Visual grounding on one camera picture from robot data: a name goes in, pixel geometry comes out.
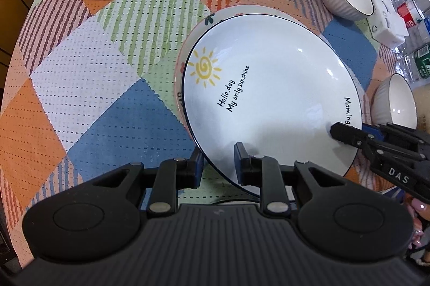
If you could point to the red label plastic bottle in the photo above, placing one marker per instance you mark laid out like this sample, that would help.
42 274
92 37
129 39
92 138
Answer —
408 12

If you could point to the white tissue pack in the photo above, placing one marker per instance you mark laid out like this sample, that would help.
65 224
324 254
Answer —
386 17

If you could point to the checked tablecloth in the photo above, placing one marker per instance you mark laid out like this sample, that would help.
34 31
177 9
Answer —
100 81

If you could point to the flower print plate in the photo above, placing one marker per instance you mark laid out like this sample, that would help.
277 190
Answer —
216 15

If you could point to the blue label plastic bottle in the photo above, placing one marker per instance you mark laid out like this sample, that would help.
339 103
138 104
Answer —
426 25

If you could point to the person's right hand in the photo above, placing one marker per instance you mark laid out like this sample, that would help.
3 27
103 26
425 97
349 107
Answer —
421 207

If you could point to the white sun print plate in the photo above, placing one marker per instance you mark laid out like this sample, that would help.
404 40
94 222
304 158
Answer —
268 87

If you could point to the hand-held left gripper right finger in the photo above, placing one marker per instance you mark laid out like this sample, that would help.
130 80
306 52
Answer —
239 165

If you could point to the green label plastic bottle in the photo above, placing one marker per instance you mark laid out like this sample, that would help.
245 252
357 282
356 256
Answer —
420 60

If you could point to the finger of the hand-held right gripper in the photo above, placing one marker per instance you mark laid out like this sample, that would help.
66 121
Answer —
373 130
346 134

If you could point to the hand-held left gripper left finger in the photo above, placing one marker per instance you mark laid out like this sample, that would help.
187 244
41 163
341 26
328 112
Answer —
198 168

